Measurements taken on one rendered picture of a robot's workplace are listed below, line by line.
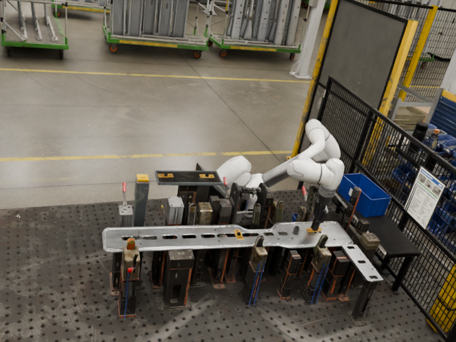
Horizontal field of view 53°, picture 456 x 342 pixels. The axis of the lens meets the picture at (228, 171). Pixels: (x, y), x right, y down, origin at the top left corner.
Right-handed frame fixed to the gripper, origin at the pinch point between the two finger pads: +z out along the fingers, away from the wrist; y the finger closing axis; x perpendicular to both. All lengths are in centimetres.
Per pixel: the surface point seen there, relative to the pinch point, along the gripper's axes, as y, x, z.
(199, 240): 4, -68, 7
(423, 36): -289, 262, -63
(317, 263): 21.8, -6.4, 9.6
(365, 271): 34.4, 14.5, 5.1
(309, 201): -14.5, 0.9, -6.1
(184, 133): -340, 3, 106
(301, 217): -13.7, -1.6, 5.0
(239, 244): 8.4, -47.3, 6.6
